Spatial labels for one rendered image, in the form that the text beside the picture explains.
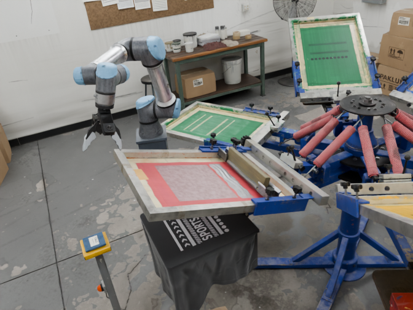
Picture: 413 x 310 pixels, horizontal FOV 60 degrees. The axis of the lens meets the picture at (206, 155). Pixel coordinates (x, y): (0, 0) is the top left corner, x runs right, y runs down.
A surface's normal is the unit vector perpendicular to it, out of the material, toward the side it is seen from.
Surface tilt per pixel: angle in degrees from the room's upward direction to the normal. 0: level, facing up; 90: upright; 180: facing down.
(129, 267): 0
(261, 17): 90
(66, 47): 90
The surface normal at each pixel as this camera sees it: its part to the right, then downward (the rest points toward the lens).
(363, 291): -0.09, -0.86
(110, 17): 0.43, 0.43
